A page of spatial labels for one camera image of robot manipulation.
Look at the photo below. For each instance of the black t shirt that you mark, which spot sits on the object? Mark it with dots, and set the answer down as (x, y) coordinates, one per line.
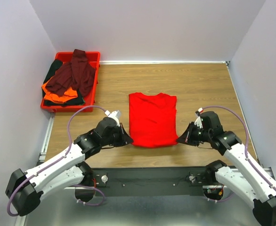
(68, 99)

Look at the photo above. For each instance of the maroon t shirt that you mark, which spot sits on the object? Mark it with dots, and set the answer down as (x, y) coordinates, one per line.
(77, 74)

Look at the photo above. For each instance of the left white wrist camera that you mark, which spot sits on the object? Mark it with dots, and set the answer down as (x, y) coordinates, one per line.
(114, 115)

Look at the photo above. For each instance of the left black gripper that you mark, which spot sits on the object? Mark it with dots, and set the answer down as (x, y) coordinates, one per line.
(125, 139)

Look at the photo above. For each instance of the bright red t shirt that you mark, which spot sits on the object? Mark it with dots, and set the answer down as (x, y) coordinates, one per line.
(152, 120)

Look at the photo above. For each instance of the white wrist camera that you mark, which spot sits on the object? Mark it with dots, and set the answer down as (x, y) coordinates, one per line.
(114, 115)
(198, 121)

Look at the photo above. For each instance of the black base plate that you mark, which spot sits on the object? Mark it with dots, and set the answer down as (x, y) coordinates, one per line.
(158, 181)

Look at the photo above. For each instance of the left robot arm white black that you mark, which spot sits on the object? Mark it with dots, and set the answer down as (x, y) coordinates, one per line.
(26, 189)

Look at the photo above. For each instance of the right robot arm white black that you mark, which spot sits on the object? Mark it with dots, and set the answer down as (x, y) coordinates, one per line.
(255, 186)

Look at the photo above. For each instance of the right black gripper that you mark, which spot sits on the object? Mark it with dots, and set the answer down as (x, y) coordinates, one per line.
(186, 137)

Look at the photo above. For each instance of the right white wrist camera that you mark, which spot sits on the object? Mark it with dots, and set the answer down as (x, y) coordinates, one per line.
(198, 121)

